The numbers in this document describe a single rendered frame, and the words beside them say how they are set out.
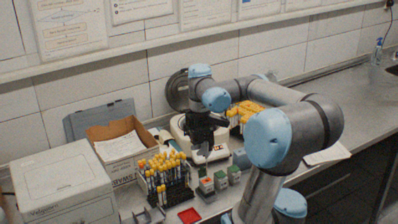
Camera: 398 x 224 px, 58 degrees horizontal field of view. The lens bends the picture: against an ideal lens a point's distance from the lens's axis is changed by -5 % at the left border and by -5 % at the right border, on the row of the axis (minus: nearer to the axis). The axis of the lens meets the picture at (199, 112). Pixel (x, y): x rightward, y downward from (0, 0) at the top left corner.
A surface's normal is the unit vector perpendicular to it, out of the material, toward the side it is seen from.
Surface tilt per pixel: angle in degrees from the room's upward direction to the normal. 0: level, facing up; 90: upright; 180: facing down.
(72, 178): 0
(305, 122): 41
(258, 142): 83
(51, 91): 90
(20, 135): 90
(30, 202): 0
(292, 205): 7
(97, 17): 94
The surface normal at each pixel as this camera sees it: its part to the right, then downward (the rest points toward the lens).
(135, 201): -0.02, -0.86
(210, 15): 0.52, 0.49
